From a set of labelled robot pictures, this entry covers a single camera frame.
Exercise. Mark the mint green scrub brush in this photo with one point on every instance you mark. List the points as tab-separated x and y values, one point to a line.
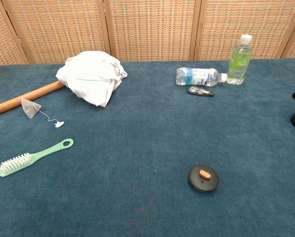
46	150

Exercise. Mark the clear bottle with green label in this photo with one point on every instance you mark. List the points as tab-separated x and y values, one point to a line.
238	64

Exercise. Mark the woven bamboo folding screen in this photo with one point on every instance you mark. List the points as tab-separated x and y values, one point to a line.
150	29

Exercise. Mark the wooden rolling pin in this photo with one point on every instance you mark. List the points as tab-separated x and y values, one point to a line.
26	96

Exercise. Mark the clear bottle with blue label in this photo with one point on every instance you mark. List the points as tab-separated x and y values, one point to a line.
194	76

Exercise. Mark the crumpled white cloth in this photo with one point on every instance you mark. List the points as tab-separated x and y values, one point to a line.
88	76

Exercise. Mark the black lid with wooden knob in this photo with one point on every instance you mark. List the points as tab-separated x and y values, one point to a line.
208	184

